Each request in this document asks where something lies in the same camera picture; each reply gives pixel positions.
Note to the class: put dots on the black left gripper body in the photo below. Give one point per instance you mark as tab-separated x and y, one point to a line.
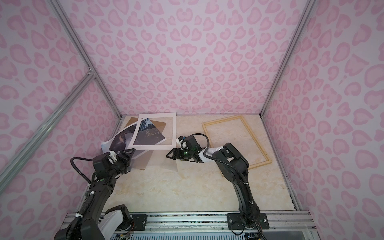
117	167

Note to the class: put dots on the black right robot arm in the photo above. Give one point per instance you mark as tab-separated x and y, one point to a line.
234	168

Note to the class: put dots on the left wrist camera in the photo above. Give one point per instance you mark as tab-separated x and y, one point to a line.
112	157

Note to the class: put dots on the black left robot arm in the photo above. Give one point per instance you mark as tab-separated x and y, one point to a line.
90	204

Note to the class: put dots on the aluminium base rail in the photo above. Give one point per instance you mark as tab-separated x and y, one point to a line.
272	225

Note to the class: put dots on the light wooden picture frame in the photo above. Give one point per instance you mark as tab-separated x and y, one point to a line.
238	132

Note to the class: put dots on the white mat board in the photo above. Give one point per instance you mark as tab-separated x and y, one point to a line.
169	132

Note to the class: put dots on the diagonal aluminium strut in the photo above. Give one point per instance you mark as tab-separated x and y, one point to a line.
20	159

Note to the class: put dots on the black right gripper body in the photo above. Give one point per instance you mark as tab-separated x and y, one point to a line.
186	155

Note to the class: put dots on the dark landscape photo print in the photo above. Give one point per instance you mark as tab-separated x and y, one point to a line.
116	144

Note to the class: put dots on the brown cardboard backing board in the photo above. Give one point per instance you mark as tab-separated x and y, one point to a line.
150	133

